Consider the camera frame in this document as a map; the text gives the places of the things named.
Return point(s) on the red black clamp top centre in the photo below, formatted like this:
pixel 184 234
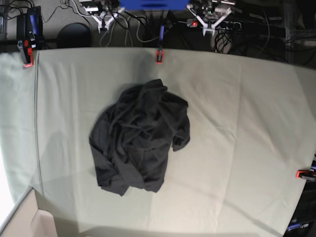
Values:
pixel 159 56

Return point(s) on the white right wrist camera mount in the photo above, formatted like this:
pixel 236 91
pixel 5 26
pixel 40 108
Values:
pixel 104 19

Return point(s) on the red black clamp left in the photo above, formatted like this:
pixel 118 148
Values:
pixel 25 50

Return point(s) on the blue box top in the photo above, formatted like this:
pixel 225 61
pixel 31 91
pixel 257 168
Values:
pixel 154 4

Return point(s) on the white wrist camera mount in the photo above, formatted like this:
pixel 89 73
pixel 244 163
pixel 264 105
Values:
pixel 210 13
pixel 104 19

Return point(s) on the round black base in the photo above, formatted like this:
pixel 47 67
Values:
pixel 74 35

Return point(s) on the red black clamp right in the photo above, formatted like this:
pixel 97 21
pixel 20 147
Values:
pixel 308 175

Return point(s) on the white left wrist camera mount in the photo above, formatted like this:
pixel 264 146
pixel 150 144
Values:
pixel 210 13

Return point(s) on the red black clamp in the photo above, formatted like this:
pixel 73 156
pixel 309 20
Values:
pixel 308 175
pixel 159 56
pixel 25 50

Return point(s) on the dark grey t-shirt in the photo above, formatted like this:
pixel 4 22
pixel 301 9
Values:
pixel 131 139

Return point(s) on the light green table cloth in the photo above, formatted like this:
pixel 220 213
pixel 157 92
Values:
pixel 253 125

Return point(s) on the black power strip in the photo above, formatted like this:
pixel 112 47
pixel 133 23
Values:
pixel 224 25

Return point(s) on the beige box corner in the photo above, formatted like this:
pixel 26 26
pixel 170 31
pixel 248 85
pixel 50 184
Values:
pixel 27 220

